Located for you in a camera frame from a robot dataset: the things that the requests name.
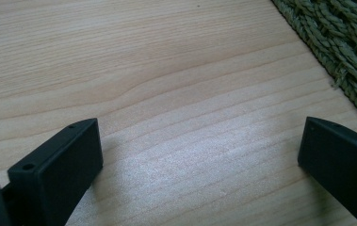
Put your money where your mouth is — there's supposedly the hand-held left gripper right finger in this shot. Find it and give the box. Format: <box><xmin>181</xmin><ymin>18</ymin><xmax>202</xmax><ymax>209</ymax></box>
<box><xmin>297</xmin><ymin>116</ymin><xmax>357</xmax><ymax>226</ymax></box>

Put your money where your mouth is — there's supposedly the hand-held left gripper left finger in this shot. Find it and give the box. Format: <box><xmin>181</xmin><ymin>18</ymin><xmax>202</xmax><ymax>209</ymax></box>
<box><xmin>7</xmin><ymin>117</ymin><xmax>105</xmax><ymax>226</ymax></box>

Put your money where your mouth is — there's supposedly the green woven basket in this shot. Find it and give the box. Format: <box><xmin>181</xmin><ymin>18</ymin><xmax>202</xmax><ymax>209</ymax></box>
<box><xmin>271</xmin><ymin>0</ymin><xmax>357</xmax><ymax>132</ymax></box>

